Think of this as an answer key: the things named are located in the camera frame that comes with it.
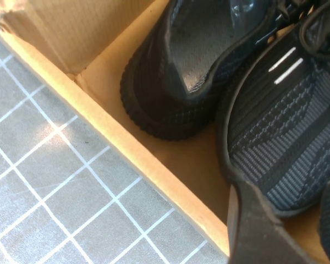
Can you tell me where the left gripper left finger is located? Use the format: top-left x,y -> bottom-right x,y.
227,180 -> 318,264

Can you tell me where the black knit sneaker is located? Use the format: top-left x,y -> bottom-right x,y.
216,0 -> 330,218
120,0 -> 287,141

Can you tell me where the brown cardboard shoe box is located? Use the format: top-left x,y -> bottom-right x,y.
0,0 -> 330,264

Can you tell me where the grey white checked tablecloth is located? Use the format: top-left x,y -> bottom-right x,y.
0,26 -> 229,264

